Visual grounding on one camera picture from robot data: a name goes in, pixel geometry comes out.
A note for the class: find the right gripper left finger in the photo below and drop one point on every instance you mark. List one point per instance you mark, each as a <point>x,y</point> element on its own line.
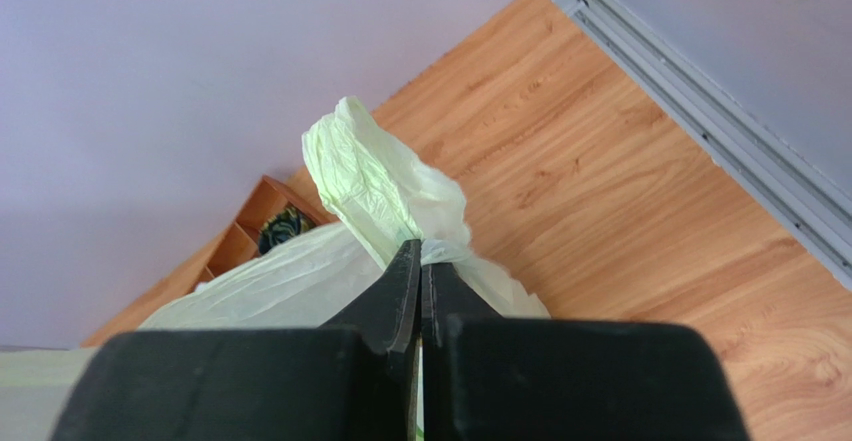
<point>352,378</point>

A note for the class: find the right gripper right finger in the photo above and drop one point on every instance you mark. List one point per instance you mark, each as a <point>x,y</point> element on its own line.
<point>489,377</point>

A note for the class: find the pale green plastic bag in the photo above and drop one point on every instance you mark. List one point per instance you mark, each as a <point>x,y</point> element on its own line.
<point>381,195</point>

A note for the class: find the dark blue patterned sock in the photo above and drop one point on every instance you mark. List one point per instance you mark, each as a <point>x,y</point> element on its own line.
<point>282,227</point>

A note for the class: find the brown wooden divider tray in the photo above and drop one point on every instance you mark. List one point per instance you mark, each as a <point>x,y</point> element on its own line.
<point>241,240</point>

